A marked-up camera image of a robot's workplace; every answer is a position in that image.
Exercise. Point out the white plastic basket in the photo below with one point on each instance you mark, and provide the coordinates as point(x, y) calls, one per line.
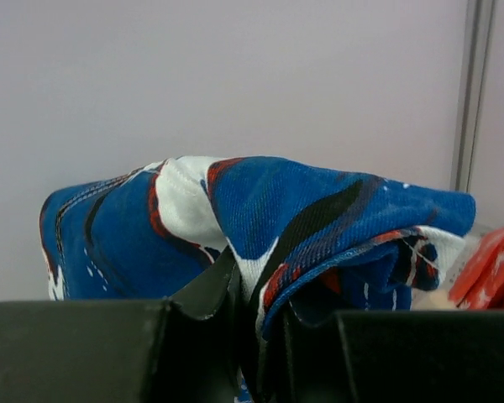
point(472, 242)

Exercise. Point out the blue patterned trousers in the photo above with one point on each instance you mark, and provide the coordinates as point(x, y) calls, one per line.
point(371, 241)

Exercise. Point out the beige drawstring trousers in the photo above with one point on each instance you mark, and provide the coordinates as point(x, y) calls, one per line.
point(436, 300)

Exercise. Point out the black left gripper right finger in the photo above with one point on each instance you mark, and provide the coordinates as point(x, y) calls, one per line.
point(324, 351)

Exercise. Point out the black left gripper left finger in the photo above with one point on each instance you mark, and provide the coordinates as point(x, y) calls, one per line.
point(177, 349)

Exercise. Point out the orange white patterned trousers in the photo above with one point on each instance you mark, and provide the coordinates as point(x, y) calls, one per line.
point(480, 284)

